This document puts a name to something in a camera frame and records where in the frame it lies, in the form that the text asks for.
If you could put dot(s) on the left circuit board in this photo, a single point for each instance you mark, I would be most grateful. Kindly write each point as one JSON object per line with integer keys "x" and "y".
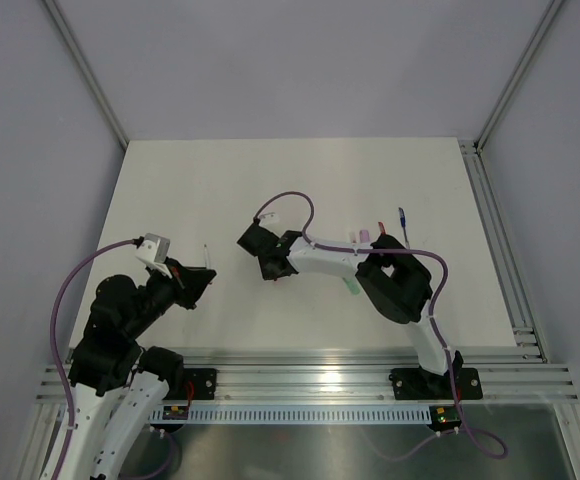
{"x": 175, "y": 413}

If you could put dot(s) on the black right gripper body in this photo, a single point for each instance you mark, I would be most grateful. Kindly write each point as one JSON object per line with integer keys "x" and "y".
{"x": 267, "y": 272}

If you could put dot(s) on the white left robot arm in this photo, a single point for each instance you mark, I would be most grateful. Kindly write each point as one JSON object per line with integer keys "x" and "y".
{"x": 113, "y": 384}

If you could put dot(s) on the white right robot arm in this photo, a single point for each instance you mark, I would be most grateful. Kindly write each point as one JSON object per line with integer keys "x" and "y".
{"x": 396, "y": 283}

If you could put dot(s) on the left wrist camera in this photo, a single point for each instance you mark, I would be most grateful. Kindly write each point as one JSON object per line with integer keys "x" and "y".
{"x": 152, "y": 253}

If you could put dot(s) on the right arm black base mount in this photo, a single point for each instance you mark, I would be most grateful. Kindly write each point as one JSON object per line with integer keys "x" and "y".
{"x": 417, "y": 384}

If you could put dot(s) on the white slotted cable duct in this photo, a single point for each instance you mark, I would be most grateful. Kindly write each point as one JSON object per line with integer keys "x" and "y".
{"x": 302, "y": 415}

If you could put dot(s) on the green highlighter pen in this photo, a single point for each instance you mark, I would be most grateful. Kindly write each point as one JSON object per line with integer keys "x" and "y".
{"x": 352, "y": 286}

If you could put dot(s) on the circuit board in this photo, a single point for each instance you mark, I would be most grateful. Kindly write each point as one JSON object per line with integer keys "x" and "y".
{"x": 444, "y": 417}
{"x": 175, "y": 413}

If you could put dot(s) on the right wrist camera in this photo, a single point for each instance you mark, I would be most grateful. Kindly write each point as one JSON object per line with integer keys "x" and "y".
{"x": 267, "y": 218}

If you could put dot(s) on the blue grip gel pen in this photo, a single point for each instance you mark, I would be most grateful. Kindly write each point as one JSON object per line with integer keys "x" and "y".
{"x": 403, "y": 223}

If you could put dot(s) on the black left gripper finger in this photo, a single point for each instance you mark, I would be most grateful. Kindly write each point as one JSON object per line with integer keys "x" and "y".
{"x": 198, "y": 277}
{"x": 192, "y": 293}

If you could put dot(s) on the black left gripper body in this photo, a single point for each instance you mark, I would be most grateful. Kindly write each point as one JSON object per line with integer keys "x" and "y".
{"x": 167, "y": 291}

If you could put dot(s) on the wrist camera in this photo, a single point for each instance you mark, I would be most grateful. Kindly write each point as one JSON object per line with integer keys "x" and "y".
{"x": 152, "y": 253}
{"x": 267, "y": 218}

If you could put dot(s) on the thin white red marker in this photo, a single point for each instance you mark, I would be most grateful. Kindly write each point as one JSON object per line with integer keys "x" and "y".
{"x": 207, "y": 259}

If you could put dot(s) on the right circuit board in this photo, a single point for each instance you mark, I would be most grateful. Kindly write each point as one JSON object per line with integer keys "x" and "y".
{"x": 444, "y": 417}

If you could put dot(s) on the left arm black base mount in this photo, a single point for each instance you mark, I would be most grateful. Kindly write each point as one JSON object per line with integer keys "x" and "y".
{"x": 195, "y": 383}

